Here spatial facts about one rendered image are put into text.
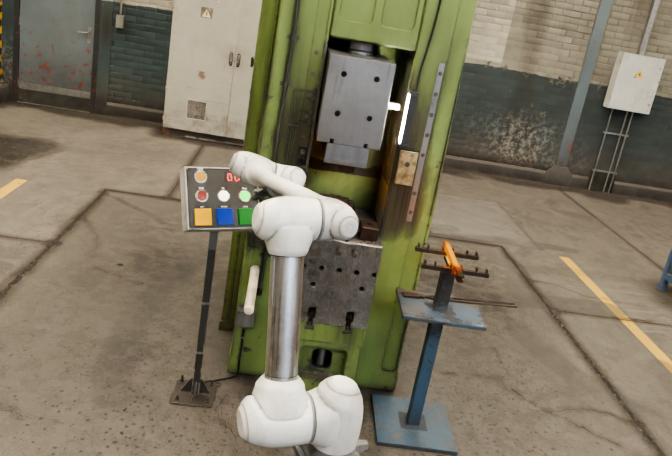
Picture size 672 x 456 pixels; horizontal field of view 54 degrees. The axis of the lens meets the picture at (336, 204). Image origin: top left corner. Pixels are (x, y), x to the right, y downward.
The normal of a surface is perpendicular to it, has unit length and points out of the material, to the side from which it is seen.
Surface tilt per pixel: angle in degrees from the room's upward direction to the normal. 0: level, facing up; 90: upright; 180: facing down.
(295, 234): 78
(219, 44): 90
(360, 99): 90
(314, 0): 90
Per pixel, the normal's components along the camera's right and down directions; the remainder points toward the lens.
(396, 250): 0.05, 0.31
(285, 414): 0.34, -0.01
